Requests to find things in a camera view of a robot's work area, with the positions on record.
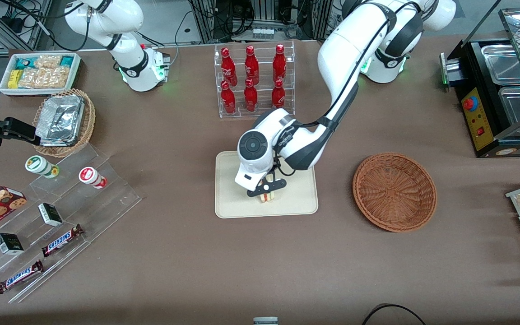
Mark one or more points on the teal snack packet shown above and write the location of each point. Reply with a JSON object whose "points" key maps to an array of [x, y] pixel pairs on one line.
{"points": [[67, 61], [24, 63]]}

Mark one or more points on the yellow snack packet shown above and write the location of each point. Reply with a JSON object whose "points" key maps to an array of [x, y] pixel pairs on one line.
{"points": [[14, 79]]}

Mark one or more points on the aluminium frame rack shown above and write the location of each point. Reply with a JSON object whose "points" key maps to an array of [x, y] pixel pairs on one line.
{"points": [[43, 13], [203, 22]]}

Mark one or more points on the white power strip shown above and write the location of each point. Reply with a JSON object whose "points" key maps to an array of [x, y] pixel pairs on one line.
{"points": [[263, 32]]}

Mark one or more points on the Snickers chocolate bar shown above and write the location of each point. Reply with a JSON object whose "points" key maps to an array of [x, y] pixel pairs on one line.
{"points": [[61, 240], [20, 276]]}

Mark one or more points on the brown wicker basket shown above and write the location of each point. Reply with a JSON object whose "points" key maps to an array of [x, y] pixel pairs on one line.
{"points": [[395, 194]]}

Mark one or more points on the light wicker basket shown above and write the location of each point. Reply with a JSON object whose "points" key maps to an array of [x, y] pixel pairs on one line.
{"points": [[87, 122]]}

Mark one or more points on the red cola bottle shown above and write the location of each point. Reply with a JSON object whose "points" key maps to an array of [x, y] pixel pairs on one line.
{"points": [[228, 67], [228, 100], [279, 63], [278, 95], [251, 65], [250, 97]]}

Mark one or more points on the beige plastic tray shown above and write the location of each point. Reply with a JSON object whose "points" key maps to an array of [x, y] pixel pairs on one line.
{"points": [[296, 198]]}

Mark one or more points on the black food warmer machine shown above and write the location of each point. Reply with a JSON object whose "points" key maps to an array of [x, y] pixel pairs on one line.
{"points": [[470, 63]]}

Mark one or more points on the aluminium foil container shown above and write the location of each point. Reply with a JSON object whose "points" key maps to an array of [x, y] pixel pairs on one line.
{"points": [[61, 117]]}

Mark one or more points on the white plastic snack bin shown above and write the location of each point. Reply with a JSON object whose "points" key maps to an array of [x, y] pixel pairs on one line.
{"points": [[5, 90]]}

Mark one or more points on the small black carton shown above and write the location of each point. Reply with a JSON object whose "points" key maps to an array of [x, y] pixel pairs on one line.
{"points": [[9, 243], [50, 214]]}

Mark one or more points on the green lid yogurt cup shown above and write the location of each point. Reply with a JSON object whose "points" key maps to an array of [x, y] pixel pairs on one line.
{"points": [[39, 165]]}

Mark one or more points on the clear acrylic stepped stand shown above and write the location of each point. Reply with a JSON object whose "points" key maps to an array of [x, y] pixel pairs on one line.
{"points": [[84, 212]]}

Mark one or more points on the red lid yogurt cup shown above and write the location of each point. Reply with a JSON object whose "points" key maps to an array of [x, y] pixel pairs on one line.
{"points": [[90, 176]]}

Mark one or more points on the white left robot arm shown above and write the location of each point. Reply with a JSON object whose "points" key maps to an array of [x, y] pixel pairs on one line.
{"points": [[345, 54]]}

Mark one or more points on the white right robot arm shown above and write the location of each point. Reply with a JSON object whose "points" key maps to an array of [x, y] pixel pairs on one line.
{"points": [[124, 58]]}

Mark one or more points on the small grey device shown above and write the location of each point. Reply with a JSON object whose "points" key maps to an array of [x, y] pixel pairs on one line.
{"points": [[265, 321]]}

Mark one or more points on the clear acrylic bottle rack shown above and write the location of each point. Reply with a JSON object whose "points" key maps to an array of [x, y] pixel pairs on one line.
{"points": [[262, 97]]}

